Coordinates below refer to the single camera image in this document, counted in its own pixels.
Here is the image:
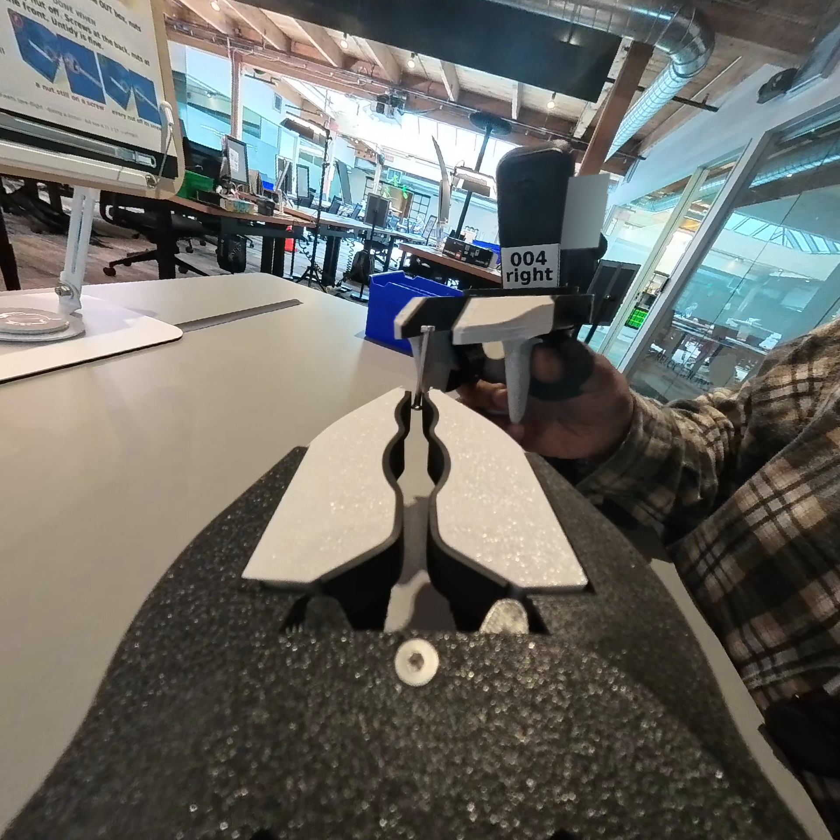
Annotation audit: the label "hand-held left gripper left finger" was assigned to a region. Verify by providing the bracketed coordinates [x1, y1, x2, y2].
[241, 387, 408, 590]

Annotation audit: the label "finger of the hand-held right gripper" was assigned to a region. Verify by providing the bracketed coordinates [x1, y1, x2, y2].
[394, 297, 468, 340]
[451, 294, 559, 347]

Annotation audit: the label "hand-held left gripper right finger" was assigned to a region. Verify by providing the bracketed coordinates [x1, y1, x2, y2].
[422, 388, 588, 595]

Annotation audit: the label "silver steel bolt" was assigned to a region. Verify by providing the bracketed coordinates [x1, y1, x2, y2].
[413, 326, 435, 408]

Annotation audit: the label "person's right forearm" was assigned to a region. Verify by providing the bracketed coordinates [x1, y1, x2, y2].
[581, 322, 840, 723]

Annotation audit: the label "person's right hand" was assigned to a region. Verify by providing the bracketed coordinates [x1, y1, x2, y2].
[458, 340, 635, 462]

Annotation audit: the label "blue plastic bin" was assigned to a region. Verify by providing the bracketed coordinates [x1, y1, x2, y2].
[365, 271, 467, 345]

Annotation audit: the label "wooden desk black legs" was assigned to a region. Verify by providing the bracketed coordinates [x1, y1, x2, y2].
[172, 193, 317, 280]
[397, 241, 505, 284]

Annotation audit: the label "black panel green display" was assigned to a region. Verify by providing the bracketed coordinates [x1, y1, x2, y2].
[587, 259, 649, 336]

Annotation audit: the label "wooden support beam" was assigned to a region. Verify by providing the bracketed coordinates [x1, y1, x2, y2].
[579, 41, 656, 177]

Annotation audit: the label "black light stand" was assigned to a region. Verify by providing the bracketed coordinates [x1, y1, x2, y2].
[281, 117, 343, 291]

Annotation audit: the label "black ceiling panel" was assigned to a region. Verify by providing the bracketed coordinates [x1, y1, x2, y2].
[243, 0, 623, 104]

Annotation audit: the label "black computer monitor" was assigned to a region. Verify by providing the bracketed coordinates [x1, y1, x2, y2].
[222, 134, 252, 189]

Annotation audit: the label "black office chair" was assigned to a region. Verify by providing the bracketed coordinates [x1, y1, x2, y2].
[98, 190, 206, 280]

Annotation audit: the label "silver spiral air duct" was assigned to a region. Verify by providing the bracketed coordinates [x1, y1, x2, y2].
[604, 5, 718, 161]

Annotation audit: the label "white tablet cable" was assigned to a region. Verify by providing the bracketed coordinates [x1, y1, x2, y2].
[154, 101, 182, 166]

